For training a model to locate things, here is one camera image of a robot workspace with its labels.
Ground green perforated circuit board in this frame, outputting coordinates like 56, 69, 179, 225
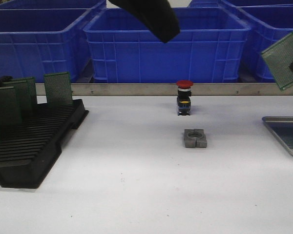
269, 123, 293, 148
261, 31, 293, 91
2, 77, 38, 117
44, 72, 73, 107
0, 86, 22, 127

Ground silver metal tray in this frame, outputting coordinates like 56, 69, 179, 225
262, 116, 293, 156

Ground black slotted board rack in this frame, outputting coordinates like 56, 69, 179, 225
0, 75, 89, 190

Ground blue crate behind right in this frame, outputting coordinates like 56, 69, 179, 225
188, 0, 293, 7

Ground blue plastic crate right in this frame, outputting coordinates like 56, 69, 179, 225
237, 5, 293, 83

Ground blue plastic crate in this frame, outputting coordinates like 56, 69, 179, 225
237, 5, 293, 83
0, 8, 98, 83
84, 7, 250, 83

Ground blue plastic crate centre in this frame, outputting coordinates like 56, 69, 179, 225
84, 7, 250, 83

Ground red emergency stop button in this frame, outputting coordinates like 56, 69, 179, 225
176, 80, 193, 116

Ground grey metal pipe clamp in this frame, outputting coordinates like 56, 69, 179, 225
184, 129, 208, 148

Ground blue plastic crate left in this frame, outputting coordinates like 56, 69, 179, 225
0, 8, 98, 83

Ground blue crate behind left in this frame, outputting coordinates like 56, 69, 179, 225
0, 0, 106, 9

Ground steel table edge rail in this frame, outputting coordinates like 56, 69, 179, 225
35, 82, 293, 97

